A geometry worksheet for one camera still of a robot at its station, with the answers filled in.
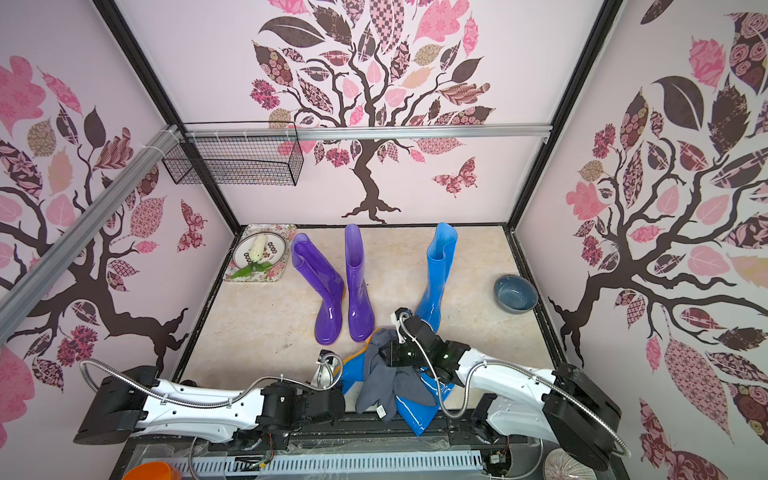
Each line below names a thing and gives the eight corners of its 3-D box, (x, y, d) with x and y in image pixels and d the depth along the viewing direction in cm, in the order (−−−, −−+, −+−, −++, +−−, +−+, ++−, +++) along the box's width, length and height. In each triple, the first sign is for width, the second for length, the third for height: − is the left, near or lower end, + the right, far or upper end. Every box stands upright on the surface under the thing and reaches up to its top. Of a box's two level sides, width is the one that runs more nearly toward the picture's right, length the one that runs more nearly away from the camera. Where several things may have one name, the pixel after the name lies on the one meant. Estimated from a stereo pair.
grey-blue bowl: (496, 316, 97) (502, 306, 92) (488, 285, 105) (493, 274, 100) (534, 316, 97) (542, 306, 92) (523, 285, 105) (530, 274, 100)
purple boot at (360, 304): (355, 344, 90) (345, 304, 71) (345, 274, 107) (336, 227, 88) (375, 339, 90) (371, 299, 72) (362, 271, 108) (356, 224, 89)
